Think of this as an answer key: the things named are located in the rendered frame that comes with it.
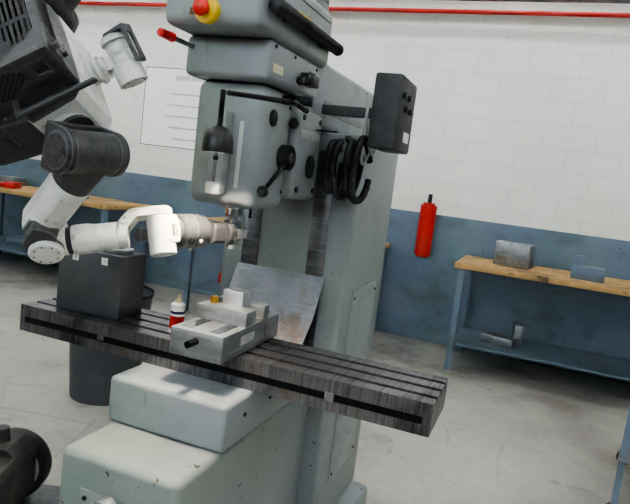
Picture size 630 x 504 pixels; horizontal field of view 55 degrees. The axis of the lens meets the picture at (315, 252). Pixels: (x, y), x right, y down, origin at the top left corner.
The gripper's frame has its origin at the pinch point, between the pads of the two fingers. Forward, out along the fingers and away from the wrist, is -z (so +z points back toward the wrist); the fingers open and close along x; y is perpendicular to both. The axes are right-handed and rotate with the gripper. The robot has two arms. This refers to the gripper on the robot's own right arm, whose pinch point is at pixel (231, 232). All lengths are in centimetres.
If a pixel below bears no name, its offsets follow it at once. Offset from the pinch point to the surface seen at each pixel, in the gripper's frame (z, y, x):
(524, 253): -366, 18, 62
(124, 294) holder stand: 14.1, 22.8, 27.3
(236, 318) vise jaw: 4.7, 21.2, -11.1
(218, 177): 11.6, -14.7, -5.7
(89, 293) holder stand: 20.2, 24.1, 35.9
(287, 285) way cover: -33.9, 18.2, 7.9
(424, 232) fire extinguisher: -373, 16, 159
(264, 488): -13, 73, -13
